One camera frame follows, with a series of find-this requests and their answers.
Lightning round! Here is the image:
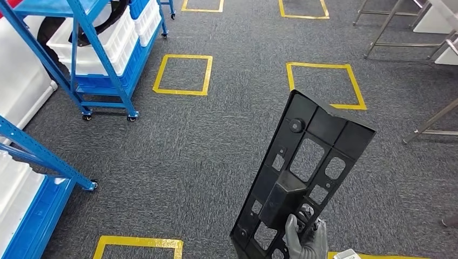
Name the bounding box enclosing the white cabinet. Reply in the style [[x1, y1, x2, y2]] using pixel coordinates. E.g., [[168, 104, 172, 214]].
[[413, 0, 458, 35], [434, 33, 458, 67]]

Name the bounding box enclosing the yellow floor tape square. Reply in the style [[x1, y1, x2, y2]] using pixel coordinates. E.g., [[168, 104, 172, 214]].
[[327, 251, 430, 259], [92, 235, 184, 259]]

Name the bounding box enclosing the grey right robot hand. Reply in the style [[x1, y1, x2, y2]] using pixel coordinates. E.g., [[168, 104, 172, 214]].
[[284, 214, 329, 259]]

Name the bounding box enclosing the white car with red stripe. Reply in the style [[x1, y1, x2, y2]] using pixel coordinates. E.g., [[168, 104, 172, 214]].
[[0, 0, 74, 131]]

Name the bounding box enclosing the blue metal shelf rack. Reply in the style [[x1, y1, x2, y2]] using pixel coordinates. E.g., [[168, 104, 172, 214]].
[[0, 115, 98, 259], [0, 0, 177, 123]]

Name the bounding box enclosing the white plastic bin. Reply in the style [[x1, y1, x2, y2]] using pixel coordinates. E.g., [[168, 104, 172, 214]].
[[133, 0, 163, 47], [0, 150, 46, 247], [46, 5, 139, 77]]

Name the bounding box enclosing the black plastic panel part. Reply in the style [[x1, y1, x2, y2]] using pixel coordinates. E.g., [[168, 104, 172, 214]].
[[230, 89, 376, 259]]

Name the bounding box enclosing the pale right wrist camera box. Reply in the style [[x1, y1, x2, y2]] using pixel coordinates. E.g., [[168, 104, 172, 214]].
[[332, 249, 362, 259]]

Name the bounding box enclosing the steel frame table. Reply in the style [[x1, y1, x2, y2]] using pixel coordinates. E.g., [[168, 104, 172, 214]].
[[352, 0, 458, 61]]

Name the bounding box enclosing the black curved trim part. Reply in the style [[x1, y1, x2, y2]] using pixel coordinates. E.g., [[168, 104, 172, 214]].
[[68, 0, 130, 48]]

